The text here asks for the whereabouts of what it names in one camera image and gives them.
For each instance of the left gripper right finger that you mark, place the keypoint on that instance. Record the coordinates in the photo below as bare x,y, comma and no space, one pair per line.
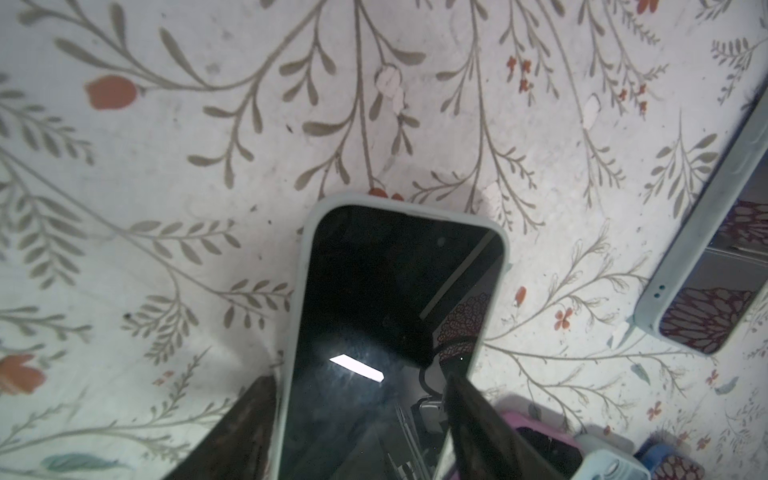
485,446

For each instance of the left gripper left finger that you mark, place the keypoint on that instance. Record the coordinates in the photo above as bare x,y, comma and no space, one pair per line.
238,446

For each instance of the black phone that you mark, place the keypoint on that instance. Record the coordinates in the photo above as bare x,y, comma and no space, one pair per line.
558,448

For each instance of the light blue phone case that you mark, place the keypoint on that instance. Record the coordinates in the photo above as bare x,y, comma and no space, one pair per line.
602,461

